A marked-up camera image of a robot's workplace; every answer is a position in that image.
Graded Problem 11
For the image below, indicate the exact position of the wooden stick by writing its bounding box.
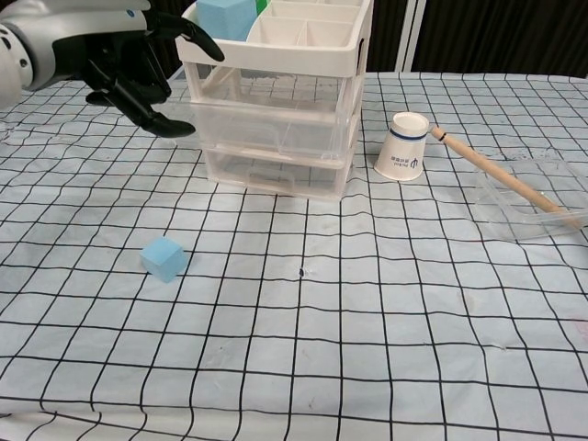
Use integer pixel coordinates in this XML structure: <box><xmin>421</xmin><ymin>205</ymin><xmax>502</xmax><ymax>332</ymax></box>
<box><xmin>430</xmin><ymin>127</ymin><xmax>585</xmax><ymax>230</ymax></box>

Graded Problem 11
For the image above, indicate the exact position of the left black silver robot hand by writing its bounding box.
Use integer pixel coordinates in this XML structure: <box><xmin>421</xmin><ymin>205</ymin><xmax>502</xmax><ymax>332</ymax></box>
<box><xmin>18</xmin><ymin>0</ymin><xmax>227</xmax><ymax>139</ymax></box>

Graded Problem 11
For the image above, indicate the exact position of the checkered white tablecloth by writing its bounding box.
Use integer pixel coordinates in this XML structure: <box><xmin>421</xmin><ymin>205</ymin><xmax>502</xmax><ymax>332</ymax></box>
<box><xmin>0</xmin><ymin>70</ymin><xmax>588</xmax><ymax>441</ymax></box>

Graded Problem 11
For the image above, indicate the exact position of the large blue foam cube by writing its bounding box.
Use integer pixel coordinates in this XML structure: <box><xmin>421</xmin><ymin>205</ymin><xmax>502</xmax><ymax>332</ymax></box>
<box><xmin>196</xmin><ymin>0</ymin><xmax>259</xmax><ymax>43</ymax></box>

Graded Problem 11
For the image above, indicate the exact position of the clear plastic tray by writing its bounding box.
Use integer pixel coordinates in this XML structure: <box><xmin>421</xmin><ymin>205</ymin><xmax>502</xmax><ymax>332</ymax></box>
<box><xmin>472</xmin><ymin>150</ymin><xmax>588</xmax><ymax>245</ymax></box>

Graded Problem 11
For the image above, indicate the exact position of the white partition frame post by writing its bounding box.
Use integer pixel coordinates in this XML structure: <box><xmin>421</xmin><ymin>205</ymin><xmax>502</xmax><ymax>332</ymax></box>
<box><xmin>398</xmin><ymin>0</ymin><xmax>427</xmax><ymax>73</ymax></box>

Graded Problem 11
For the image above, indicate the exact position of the white paper cup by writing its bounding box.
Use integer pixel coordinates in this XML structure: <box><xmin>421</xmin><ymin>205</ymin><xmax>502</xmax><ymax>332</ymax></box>
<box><xmin>372</xmin><ymin>111</ymin><xmax>431</xmax><ymax>183</ymax></box>

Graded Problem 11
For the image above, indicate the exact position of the small blue foam cube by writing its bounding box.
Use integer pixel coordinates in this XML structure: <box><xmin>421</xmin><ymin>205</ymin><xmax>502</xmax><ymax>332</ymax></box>
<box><xmin>139</xmin><ymin>235</ymin><xmax>187</xmax><ymax>284</ymax></box>

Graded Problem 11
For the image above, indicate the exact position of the clear plastic drawer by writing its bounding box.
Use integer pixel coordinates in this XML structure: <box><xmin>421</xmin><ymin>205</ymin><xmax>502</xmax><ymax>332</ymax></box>
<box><xmin>207</xmin><ymin>160</ymin><xmax>352</xmax><ymax>201</ymax></box>
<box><xmin>190</xmin><ymin>68</ymin><xmax>360</xmax><ymax>161</ymax></box>
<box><xmin>204</xmin><ymin>145</ymin><xmax>351</xmax><ymax>174</ymax></box>

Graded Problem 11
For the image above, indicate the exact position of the white plastic drawer organizer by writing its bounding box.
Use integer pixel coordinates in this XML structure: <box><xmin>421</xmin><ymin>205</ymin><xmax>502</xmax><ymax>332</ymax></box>
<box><xmin>174</xmin><ymin>0</ymin><xmax>371</xmax><ymax>201</ymax></box>

